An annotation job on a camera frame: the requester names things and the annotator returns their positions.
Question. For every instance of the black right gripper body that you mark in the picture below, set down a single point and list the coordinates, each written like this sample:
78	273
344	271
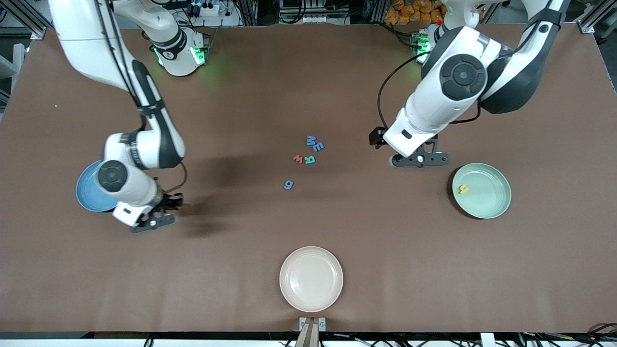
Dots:
169	200

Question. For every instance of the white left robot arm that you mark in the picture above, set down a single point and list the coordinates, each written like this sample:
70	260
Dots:
434	106

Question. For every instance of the blue letter E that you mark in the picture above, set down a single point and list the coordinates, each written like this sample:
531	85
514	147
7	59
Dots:
318	147

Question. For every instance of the blue letter g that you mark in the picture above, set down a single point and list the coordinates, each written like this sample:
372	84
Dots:
291	184

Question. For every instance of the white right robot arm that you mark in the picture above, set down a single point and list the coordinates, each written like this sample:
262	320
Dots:
130	188

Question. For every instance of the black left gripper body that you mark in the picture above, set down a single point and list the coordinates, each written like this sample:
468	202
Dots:
376	137

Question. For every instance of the aluminium frame profile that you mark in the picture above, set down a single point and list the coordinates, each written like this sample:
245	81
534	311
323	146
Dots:
587	26
38	33

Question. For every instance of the blue plate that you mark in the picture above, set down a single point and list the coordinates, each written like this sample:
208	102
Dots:
87	193

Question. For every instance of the blue letter M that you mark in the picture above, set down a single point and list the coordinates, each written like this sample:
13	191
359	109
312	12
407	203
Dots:
311	140

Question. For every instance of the yellow lowercase letter h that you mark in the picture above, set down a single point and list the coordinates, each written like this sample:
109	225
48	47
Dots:
463	190

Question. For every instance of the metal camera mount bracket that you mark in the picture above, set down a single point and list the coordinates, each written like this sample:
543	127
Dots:
312	332

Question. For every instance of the white power strip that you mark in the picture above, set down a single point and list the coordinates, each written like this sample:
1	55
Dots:
207	8

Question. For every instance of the grey metal side frame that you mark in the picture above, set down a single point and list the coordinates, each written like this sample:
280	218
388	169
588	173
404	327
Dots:
14	58

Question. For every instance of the beige plate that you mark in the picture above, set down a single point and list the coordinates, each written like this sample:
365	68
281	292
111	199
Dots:
311	279

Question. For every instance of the orange snack packets bag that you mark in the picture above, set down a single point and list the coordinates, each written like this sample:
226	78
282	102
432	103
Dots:
409	12

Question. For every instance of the teal letter R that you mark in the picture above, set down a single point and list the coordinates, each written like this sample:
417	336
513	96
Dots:
311	160

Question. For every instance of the green plate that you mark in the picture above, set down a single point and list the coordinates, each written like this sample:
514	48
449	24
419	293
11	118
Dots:
487	197

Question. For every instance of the red letter w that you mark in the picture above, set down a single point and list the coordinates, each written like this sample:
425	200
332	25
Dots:
298	160

